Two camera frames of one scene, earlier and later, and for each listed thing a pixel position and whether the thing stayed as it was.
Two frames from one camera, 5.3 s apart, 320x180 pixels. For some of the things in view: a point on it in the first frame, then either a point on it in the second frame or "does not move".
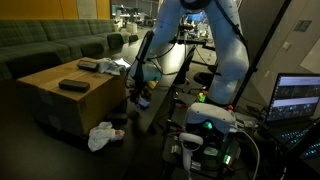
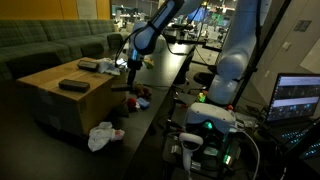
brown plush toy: (146, 92) does not move
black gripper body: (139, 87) → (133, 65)
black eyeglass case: (74, 85) does not move
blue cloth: (143, 104) does not move
